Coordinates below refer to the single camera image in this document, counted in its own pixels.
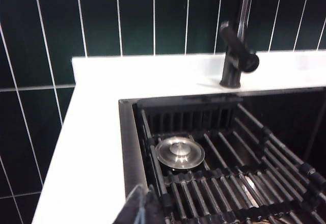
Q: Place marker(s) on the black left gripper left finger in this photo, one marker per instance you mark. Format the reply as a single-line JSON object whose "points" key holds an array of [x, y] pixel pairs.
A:
{"points": [[130, 208]]}

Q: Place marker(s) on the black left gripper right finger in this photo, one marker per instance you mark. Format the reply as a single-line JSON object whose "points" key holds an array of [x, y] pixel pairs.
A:
{"points": [[155, 208]]}

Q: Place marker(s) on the dark metal tall faucet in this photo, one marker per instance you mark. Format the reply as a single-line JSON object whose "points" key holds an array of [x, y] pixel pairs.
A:
{"points": [[233, 73]]}

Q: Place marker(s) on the black kitchen sink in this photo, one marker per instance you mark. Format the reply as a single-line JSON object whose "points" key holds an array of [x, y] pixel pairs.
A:
{"points": [[127, 145]]}

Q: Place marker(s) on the black roll-up rod rack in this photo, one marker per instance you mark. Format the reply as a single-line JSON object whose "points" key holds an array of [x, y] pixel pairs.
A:
{"points": [[254, 178]]}

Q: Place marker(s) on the silver round sink stopper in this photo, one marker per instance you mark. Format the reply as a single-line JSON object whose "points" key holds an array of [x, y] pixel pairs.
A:
{"points": [[179, 152]]}

